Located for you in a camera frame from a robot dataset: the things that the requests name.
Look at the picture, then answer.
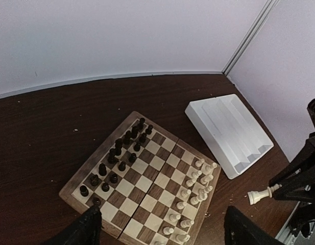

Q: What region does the wooden chess board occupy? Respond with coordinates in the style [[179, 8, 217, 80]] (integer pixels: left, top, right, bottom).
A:
[[59, 111, 221, 244]]

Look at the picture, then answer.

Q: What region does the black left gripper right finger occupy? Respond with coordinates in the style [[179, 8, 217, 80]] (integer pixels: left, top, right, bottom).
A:
[[224, 206, 283, 245]]

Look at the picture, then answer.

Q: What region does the white knight back row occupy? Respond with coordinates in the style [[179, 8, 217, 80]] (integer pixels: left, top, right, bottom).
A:
[[200, 174, 214, 185]]

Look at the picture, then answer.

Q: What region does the white chess queen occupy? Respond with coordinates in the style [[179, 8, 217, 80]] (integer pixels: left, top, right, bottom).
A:
[[190, 193, 208, 205]]

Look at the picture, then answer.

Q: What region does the white chess rook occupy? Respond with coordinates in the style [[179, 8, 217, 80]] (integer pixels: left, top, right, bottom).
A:
[[176, 201, 187, 210]]

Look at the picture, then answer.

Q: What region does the white bishop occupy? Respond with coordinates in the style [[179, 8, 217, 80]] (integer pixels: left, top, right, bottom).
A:
[[176, 234, 190, 243]]

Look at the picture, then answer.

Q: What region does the white piece back row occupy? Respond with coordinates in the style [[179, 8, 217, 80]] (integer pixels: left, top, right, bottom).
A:
[[198, 185, 213, 194]]

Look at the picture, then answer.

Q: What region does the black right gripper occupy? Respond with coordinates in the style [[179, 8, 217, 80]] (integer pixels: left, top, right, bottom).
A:
[[269, 99, 315, 202]]

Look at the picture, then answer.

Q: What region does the white chess pawn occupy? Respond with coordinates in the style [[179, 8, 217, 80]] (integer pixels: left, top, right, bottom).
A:
[[191, 170, 202, 179], [195, 158, 205, 168], [185, 178, 197, 187]]

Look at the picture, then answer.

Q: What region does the front aluminium rail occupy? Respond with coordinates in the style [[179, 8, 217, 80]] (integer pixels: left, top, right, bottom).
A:
[[275, 202, 315, 245]]

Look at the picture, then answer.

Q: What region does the white plastic tray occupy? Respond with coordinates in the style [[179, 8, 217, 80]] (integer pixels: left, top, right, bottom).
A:
[[185, 94, 274, 180]]

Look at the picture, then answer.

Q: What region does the row of dark chess pieces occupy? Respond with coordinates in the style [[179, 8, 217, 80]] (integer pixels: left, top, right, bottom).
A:
[[73, 117, 158, 209]]

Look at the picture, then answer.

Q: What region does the white pawn near corner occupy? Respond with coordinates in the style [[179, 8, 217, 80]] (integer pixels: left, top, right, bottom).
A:
[[168, 214, 181, 223]]

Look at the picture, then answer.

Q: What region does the white rook back row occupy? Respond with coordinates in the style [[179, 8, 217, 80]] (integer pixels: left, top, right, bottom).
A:
[[202, 162, 218, 175]]

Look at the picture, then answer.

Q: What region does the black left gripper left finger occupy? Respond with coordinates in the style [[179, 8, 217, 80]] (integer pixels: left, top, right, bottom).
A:
[[42, 205, 102, 245]]

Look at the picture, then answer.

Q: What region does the right aluminium frame post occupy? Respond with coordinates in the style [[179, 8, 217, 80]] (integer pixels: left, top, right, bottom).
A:
[[222, 0, 279, 76]]

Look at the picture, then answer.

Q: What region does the white chess piece handed over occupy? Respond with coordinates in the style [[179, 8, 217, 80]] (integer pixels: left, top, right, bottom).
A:
[[180, 189, 191, 198]]

